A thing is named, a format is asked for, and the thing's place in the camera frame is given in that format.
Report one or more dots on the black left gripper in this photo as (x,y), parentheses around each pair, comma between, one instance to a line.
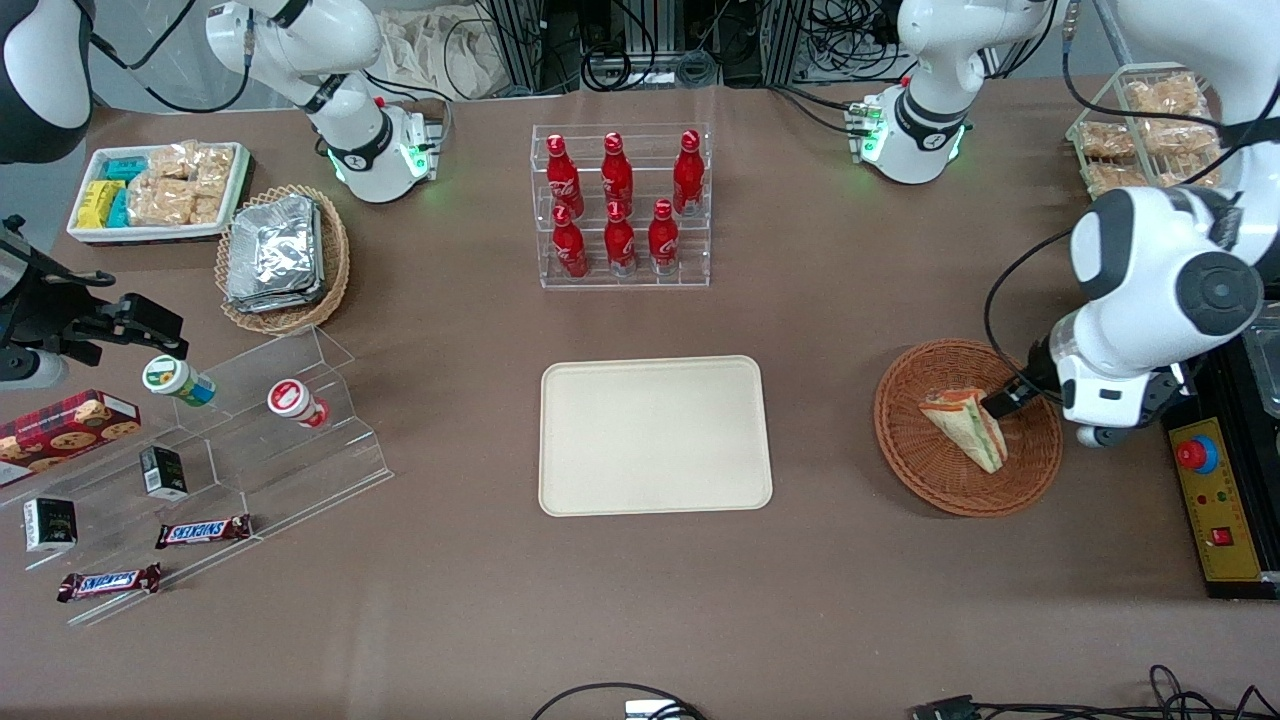
(1037,373)

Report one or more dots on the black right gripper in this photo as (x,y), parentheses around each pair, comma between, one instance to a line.
(45,308)

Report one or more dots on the triangular sandwich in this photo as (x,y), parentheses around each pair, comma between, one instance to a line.
(968,432)

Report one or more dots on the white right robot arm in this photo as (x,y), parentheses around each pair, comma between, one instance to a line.
(350,40)

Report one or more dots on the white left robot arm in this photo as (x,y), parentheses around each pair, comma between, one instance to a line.
(1150,260)

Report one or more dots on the brown wicker basket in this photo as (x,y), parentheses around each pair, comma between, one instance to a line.
(950,490)

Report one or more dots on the light tan wicker basket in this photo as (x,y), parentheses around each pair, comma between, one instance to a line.
(335,260)

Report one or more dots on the beige plastic tray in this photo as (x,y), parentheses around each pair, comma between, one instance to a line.
(650,440)

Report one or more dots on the green lid yogurt cup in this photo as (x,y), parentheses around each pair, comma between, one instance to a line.
(175,380)

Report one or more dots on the white rectangular snack bin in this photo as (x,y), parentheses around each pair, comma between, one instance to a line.
(150,234)

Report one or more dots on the red cookie box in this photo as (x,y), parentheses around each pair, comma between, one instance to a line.
(60,430)

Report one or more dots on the teal snack packet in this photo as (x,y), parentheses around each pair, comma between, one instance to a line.
(119,208)
(125,169)

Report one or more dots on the yellow snack packet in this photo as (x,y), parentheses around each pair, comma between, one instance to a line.
(98,205)

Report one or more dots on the small black carton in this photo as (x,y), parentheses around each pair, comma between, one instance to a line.
(163,473)
(50,525)

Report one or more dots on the clear bag rice crisps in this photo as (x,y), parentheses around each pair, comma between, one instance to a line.
(215,165)
(207,208)
(160,202)
(172,162)

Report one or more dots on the silver foil pack stack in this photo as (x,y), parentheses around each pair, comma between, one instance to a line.
(272,250)

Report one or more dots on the red lid yogurt cup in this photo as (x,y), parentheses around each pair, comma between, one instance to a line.
(292,400)

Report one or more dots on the red emergency stop button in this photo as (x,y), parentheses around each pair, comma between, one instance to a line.
(1196,455)

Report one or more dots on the brown snickers bar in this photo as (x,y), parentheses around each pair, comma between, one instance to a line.
(108,582)
(203,531)

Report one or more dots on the clear acrylic stepped stand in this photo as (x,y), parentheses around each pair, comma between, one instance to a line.
(290,470)

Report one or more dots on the yellow control panel box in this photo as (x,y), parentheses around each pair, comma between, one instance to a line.
(1225,520)

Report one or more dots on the clear bag brown snacks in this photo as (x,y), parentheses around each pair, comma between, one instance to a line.
(1105,140)
(1190,180)
(1165,95)
(1115,178)
(1178,137)

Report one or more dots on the black appliance housing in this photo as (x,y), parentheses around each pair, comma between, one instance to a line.
(1265,450)

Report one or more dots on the black plug connector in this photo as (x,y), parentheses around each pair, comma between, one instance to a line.
(945,709)

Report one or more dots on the clear acrylic bottle rack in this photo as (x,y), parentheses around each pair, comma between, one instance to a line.
(690,250)

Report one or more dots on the red cola bottle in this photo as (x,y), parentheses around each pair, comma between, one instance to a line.
(564,180)
(620,245)
(663,243)
(617,175)
(688,175)
(570,250)

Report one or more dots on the grey plug connector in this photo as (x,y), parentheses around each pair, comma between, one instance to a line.
(655,710)

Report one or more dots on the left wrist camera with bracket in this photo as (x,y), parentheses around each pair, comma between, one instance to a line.
(1105,436)

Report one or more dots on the metal equipment frame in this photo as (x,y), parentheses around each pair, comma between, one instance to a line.
(620,40)

